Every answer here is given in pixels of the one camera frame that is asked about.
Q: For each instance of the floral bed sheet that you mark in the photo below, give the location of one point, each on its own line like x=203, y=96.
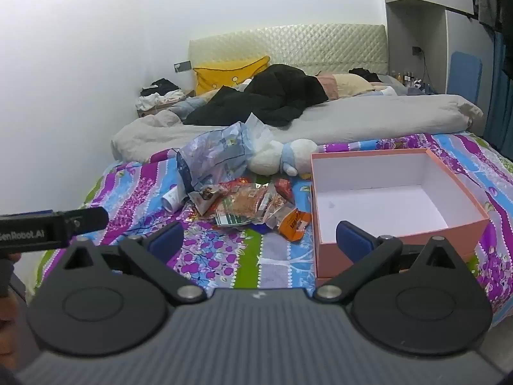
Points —
x=224, y=256

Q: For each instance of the pile of clothes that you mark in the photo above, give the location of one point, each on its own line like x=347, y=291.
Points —
x=160, y=90

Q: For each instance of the blue jeans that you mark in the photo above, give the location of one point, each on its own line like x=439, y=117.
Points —
x=186, y=108

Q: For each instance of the clear blue printed plastic bag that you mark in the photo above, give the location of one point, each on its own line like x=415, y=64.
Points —
x=216, y=152

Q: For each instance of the white and blue plush toy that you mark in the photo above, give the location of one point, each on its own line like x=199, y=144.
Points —
x=268, y=158

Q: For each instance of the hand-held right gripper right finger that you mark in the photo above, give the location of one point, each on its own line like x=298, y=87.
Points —
x=352, y=238

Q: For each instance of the small red snack packet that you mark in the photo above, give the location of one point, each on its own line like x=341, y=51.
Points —
x=283, y=188

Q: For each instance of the orange yellow snack packet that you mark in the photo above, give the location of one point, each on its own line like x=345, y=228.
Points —
x=294, y=224

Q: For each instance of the white tube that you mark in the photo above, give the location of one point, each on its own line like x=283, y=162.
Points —
x=173, y=200

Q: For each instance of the pink cardboard box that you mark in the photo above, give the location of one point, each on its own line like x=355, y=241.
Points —
x=384, y=208

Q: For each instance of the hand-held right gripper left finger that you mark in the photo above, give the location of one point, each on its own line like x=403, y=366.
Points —
x=166, y=238

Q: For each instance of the grey duvet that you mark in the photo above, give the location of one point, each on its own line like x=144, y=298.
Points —
x=380, y=116

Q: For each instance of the clear red label snack packet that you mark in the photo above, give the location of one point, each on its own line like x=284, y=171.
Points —
x=248, y=204

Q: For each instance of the clear packet with brown snack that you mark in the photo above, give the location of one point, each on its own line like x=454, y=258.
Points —
x=203, y=198

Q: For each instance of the row of small bottles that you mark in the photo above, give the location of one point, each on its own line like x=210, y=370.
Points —
x=407, y=78

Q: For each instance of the wooden nightstand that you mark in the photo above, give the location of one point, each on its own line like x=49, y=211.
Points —
x=146, y=112

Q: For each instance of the quilted cream headboard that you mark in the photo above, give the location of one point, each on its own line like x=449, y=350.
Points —
x=320, y=48

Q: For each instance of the black jacket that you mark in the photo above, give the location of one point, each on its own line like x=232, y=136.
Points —
x=264, y=92

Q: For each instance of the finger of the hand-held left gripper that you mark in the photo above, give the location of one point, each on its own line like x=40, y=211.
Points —
x=90, y=218

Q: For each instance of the pink cloth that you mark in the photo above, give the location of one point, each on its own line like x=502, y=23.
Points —
x=326, y=86

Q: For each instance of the grey wall outlet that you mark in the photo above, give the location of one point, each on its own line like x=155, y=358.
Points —
x=182, y=67

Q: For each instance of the blue curtain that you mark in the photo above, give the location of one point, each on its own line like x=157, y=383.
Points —
x=499, y=96

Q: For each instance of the blue padded board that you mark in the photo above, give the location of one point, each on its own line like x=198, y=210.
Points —
x=465, y=76

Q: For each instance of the beige pillow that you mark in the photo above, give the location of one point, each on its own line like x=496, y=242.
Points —
x=352, y=84

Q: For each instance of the yellow pillow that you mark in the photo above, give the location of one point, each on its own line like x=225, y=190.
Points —
x=220, y=74

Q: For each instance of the red foil snack packet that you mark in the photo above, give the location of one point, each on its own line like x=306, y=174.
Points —
x=244, y=182

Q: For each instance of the black wall plug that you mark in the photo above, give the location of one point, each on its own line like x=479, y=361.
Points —
x=417, y=50

